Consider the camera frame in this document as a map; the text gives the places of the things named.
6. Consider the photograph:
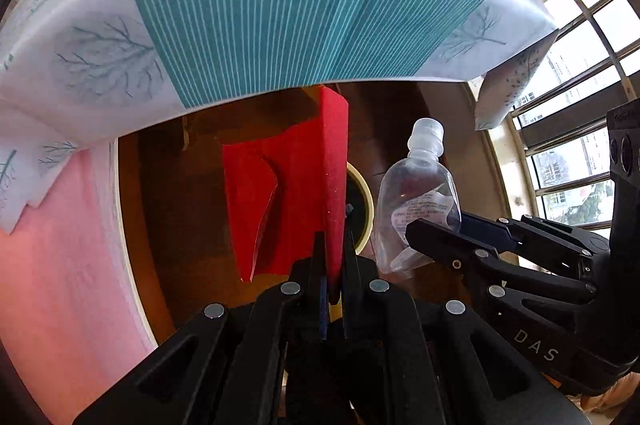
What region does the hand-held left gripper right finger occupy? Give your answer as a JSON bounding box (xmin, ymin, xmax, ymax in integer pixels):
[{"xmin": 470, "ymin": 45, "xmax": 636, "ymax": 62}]
[{"xmin": 341, "ymin": 203, "xmax": 591, "ymax": 425}]

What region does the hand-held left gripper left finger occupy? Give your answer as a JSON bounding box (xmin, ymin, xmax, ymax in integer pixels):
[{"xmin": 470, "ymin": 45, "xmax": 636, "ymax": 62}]
[{"xmin": 72, "ymin": 230, "xmax": 331, "ymax": 425}]

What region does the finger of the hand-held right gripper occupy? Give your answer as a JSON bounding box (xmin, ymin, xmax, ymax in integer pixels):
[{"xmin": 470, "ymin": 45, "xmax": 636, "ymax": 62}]
[
  {"xmin": 406, "ymin": 218, "xmax": 598, "ymax": 308},
  {"xmin": 459, "ymin": 211, "xmax": 610, "ymax": 262}
]

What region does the dark blue cream-rimmed bin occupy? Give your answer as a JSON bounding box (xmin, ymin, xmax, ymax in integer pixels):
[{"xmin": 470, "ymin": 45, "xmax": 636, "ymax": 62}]
[{"xmin": 345, "ymin": 162, "xmax": 375, "ymax": 256}]

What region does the clear plastic bottle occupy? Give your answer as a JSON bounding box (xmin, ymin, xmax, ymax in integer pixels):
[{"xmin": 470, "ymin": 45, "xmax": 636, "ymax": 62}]
[{"xmin": 375, "ymin": 117, "xmax": 462, "ymax": 278}]

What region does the red paper sheet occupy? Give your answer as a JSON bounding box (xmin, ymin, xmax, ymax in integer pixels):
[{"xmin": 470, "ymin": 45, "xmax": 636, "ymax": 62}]
[{"xmin": 221, "ymin": 86, "xmax": 351, "ymax": 306}]

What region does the person's right hand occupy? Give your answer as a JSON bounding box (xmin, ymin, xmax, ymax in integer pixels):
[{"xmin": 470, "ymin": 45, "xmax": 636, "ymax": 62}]
[{"xmin": 567, "ymin": 372, "xmax": 640, "ymax": 417}]

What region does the window with metal grille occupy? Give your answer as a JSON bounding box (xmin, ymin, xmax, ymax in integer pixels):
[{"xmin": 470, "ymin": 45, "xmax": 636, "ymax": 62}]
[{"xmin": 430, "ymin": 0, "xmax": 640, "ymax": 231}]

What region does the pink bed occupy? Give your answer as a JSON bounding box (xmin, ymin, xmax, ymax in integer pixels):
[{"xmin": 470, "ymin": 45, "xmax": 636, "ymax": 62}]
[{"xmin": 0, "ymin": 140, "xmax": 156, "ymax": 425}]

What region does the leaf print tablecloth teal stripe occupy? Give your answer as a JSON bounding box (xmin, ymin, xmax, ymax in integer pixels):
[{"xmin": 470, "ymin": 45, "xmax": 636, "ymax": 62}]
[{"xmin": 0, "ymin": 0, "xmax": 558, "ymax": 236}]

